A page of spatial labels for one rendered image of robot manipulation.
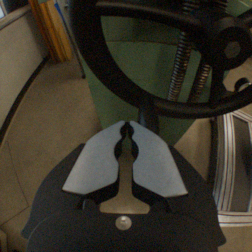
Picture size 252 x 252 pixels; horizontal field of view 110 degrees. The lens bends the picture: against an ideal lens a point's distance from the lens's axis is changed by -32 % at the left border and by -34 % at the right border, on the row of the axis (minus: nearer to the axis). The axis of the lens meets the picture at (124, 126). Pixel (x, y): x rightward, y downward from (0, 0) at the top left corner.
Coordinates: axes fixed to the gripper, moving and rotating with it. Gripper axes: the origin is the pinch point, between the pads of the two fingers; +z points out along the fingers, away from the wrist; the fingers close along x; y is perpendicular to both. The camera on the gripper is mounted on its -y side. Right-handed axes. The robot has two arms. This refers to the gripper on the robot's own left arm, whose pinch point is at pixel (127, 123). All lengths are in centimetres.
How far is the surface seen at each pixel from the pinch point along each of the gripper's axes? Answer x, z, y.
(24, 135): -91, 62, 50
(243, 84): 32.7, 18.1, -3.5
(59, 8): -51, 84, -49
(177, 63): 7.7, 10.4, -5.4
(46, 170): -57, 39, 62
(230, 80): 36.8, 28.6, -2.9
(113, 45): -3.6, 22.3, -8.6
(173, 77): 7.9, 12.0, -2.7
